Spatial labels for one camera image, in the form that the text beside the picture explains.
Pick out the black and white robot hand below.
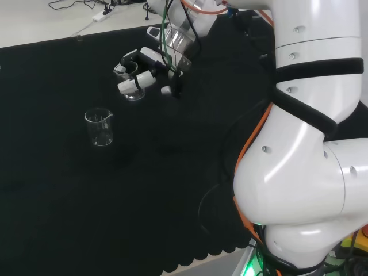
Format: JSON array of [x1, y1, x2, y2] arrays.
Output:
[[117, 47, 192, 98]]

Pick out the small clear glass beaker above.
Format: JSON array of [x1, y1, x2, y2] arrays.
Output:
[[113, 62, 146, 102]]

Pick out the tall clear glass beaker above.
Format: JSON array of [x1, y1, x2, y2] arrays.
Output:
[[84, 107, 114, 147]]

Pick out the white power strip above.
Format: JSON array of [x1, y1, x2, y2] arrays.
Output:
[[91, 10, 112, 22]]

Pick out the black bench cloth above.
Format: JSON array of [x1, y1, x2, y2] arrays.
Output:
[[0, 8, 368, 276]]

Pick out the yellow stop button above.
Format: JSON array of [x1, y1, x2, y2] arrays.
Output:
[[340, 225, 368, 259]]

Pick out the green cable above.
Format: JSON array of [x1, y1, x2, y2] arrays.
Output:
[[160, 0, 179, 73]]

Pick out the black power cord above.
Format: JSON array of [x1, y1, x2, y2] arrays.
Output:
[[48, 0, 146, 14]]

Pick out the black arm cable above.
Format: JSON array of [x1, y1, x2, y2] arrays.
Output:
[[197, 86, 275, 239]]

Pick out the orange cable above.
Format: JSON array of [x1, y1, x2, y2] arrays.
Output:
[[179, 0, 284, 276]]

